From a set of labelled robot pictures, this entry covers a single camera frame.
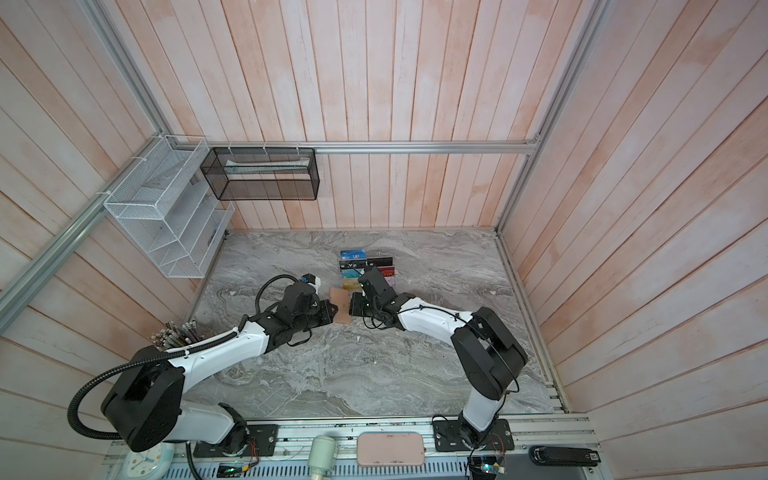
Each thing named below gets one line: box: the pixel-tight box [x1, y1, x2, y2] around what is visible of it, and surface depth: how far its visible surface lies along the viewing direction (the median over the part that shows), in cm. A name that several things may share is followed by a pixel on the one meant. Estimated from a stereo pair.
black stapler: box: [529, 445, 601, 467], surface depth 70 cm
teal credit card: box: [341, 268, 364, 279], surface depth 103 cm
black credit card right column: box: [367, 257, 393, 267], surface depth 103 cm
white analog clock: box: [122, 442, 175, 480], surface depth 70 cm
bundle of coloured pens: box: [150, 319, 204, 351], surface depth 74 cm
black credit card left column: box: [340, 259, 367, 269], surface depth 103 cm
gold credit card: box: [342, 278, 362, 291], surface depth 104 cm
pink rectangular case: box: [357, 431, 426, 467], surface depth 73 cm
